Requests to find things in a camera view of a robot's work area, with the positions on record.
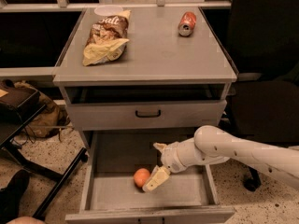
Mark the grey drawer cabinet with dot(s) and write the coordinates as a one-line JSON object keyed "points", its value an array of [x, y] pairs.
{"points": [[158, 65]]}

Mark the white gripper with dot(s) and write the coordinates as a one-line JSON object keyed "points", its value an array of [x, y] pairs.
{"points": [[171, 158]]}

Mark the black office chair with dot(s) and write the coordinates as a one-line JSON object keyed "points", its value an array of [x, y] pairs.
{"points": [[263, 42]]}

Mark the black drawer handle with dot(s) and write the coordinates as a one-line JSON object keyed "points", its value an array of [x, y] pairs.
{"points": [[148, 114]]}

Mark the red soda can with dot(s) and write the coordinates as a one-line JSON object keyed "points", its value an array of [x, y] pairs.
{"points": [[187, 24]]}

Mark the orange fruit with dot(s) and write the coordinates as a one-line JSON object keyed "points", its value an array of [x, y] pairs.
{"points": [[141, 176]]}

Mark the black side table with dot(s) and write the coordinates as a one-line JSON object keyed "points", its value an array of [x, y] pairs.
{"points": [[18, 107]]}

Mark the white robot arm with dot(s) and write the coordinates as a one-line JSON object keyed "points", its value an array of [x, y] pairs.
{"points": [[211, 145]]}

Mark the brown backpack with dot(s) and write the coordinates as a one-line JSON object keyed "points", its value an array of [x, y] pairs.
{"points": [[49, 121]]}

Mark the person hand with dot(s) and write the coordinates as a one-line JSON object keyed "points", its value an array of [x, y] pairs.
{"points": [[25, 220]]}

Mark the closed top drawer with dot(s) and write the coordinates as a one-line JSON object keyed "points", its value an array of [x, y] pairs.
{"points": [[122, 116]]}

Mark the white plastic lid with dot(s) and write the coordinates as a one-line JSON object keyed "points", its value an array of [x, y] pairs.
{"points": [[107, 10]]}

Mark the chips bag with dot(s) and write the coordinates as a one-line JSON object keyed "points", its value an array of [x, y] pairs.
{"points": [[107, 39]]}

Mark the black shoe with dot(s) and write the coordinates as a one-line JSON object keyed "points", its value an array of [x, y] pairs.
{"points": [[10, 196]]}

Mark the open middle drawer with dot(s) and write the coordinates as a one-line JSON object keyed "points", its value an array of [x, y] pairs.
{"points": [[110, 195]]}

